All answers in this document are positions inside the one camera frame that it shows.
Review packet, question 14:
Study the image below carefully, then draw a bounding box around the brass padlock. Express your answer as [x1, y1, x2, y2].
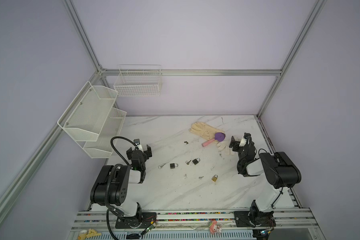
[211, 175, 218, 182]

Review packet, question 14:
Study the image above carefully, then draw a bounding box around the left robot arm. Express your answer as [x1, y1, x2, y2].
[90, 145, 152, 218]

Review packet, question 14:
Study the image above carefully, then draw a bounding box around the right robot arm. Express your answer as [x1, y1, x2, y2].
[229, 133, 302, 227]

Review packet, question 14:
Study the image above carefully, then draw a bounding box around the white knit glove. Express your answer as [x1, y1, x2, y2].
[217, 141, 235, 156]

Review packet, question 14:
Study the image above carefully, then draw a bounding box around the left black padlock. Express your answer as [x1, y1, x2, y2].
[170, 163, 179, 170]

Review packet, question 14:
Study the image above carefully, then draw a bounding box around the black padlock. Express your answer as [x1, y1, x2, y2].
[192, 158, 200, 165]
[170, 163, 179, 170]

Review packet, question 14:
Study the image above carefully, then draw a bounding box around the cream leather glove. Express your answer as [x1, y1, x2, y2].
[189, 122, 224, 140]

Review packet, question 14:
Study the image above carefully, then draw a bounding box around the right black padlock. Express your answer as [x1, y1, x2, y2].
[192, 158, 200, 165]

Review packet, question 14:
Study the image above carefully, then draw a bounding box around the white mesh two-tier shelf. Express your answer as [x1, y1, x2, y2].
[57, 82, 127, 159]

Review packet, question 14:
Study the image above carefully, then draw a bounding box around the pink toy figure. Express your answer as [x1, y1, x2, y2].
[209, 220, 222, 235]

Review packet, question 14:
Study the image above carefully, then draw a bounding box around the yellow toy figure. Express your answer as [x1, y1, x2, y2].
[77, 229, 102, 240]

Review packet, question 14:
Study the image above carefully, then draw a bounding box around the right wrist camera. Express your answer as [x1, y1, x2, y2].
[239, 134, 251, 147]

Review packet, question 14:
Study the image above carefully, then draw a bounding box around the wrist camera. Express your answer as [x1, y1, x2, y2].
[239, 134, 251, 147]
[134, 139, 144, 152]

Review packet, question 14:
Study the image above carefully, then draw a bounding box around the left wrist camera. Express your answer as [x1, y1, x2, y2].
[134, 139, 144, 152]

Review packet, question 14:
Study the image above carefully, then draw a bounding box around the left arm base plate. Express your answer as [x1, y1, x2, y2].
[115, 212, 157, 229]

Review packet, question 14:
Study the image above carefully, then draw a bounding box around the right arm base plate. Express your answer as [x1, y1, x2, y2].
[234, 211, 276, 228]

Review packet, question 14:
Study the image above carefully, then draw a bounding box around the white wire basket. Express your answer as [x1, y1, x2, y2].
[114, 65, 162, 97]

